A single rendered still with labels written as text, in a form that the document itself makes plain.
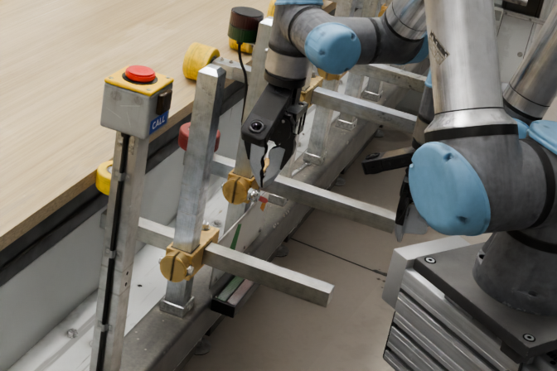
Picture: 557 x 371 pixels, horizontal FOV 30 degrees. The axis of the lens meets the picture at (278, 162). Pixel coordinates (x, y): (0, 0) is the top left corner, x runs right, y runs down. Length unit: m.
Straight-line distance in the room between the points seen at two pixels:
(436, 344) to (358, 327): 1.65
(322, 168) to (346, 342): 0.80
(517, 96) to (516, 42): 2.73
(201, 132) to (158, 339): 0.36
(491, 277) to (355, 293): 1.94
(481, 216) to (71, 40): 1.37
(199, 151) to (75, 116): 0.42
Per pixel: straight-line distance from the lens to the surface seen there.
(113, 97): 1.39
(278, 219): 2.19
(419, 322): 1.55
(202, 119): 1.66
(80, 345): 1.88
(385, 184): 4.08
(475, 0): 1.31
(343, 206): 1.96
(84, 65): 2.29
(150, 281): 2.07
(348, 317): 3.22
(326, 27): 1.60
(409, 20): 1.62
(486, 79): 1.30
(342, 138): 2.63
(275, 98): 1.73
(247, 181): 1.95
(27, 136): 1.94
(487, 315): 1.39
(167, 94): 1.39
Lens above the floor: 1.75
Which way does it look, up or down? 25 degrees down
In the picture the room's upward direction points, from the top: 11 degrees clockwise
